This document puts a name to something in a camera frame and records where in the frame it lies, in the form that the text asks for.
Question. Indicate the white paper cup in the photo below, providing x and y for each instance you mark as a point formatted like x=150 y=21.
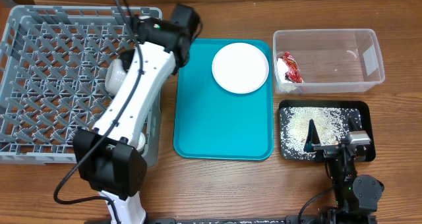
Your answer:
x=141 y=142

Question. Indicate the red snack wrapper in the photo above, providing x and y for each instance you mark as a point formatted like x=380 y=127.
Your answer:
x=292 y=71

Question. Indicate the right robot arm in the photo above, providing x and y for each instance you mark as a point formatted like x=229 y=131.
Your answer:
x=356 y=195

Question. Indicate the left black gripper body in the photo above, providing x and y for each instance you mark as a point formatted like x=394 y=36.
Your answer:
x=128 y=56

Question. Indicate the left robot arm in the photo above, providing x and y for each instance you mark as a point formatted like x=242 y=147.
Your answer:
x=109 y=156

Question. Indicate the large white round plate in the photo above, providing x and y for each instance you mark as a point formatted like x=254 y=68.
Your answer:
x=240 y=68

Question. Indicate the grey plastic dish rack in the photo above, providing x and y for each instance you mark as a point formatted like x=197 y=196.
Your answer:
x=53 y=67

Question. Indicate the white napkin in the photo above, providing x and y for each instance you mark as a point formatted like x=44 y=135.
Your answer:
x=284 y=85

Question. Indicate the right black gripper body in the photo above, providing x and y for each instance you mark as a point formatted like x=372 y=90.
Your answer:
x=328 y=151

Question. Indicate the clear plastic bin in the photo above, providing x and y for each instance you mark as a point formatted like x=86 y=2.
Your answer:
x=331 y=60

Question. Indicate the grey metal bowl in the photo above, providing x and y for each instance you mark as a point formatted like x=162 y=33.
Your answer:
x=115 y=76

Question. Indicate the black rectangular tray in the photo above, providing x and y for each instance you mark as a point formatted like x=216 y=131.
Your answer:
x=360 y=105

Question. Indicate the white rice grains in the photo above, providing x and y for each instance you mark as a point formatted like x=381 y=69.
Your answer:
x=331 y=125

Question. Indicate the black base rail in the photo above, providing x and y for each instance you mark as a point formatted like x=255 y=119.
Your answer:
x=289 y=219

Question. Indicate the teal serving tray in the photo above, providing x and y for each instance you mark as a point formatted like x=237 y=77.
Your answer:
x=213 y=123

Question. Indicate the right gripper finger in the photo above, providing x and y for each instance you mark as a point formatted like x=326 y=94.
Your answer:
x=353 y=126
x=312 y=137

